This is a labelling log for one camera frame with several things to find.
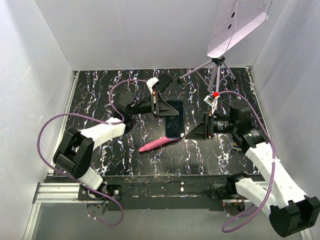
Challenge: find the lilac tripod stand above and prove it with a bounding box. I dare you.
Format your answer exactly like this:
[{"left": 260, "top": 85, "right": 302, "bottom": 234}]
[{"left": 177, "top": 56, "right": 237, "bottom": 93}]

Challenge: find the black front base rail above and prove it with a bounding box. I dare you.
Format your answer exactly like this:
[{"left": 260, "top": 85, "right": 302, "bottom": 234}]
[{"left": 77, "top": 174, "right": 251, "bottom": 213}]

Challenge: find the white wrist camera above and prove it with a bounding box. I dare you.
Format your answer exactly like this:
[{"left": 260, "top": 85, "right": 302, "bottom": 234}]
[
  {"left": 203, "top": 92, "right": 220, "bottom": 112},
  {"left": 146, "top": 77, "right": 159, "bottom": 94}
]

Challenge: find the lilac perforated board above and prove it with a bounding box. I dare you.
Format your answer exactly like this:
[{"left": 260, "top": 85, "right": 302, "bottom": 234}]
[{"left": 207, "top": 0, "right": 273, "bottom": 59}]

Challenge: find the pink cylindrical tool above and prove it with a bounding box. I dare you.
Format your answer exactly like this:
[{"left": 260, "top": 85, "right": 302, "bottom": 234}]
[{"left": 138, "top": 136, "right": 180, "bottom": 153}]

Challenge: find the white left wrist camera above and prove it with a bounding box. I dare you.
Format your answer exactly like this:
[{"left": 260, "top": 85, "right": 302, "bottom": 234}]
[{"left": 146, "top": 77, "right": 159, "bottom": 94}]

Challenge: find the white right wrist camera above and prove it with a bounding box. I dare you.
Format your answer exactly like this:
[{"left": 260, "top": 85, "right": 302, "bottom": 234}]
[{"left": 203, "top": 92, "right": 220, "bottom": 112}]

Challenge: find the aluminium frame rail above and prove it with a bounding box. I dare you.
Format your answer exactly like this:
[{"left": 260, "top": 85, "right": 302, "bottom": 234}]
[{"left": 32, "top": 182, "right": 83, "bottom": 204}]

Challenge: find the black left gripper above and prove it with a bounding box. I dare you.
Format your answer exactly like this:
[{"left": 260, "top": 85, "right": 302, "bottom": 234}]
[{"left": 130, "top": 91, "right": 180, "bottom": 120}]

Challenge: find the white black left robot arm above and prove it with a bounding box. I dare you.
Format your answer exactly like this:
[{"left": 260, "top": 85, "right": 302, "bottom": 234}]
[{"left": 53, "top": 91, "right": 181, "bottom": 200}]

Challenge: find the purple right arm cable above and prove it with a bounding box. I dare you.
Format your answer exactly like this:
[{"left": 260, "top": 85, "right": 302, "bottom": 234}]
[{"left": 220, "top": 90, "right": 278, "bottom": 234}]

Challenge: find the yellow and blue toy brick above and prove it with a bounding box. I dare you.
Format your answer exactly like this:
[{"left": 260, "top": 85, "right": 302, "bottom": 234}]
[{"left": 232, "top": 141, "right": 242, "bottom": 151}]

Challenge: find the blue smartphone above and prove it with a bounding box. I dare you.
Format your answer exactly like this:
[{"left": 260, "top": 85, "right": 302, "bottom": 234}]
[{"left": 165, "top": 100, "right": 185, "bottom": 139}]

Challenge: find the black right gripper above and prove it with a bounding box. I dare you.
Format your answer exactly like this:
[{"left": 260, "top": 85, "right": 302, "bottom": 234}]
[{"left": 184, "top": 111, "right": 237, "bottom": 140}]

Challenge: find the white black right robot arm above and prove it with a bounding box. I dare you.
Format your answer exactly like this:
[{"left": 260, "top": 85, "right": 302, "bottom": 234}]
[{"left": 185, "top": 99, "right": 320, "bottom": 238}]

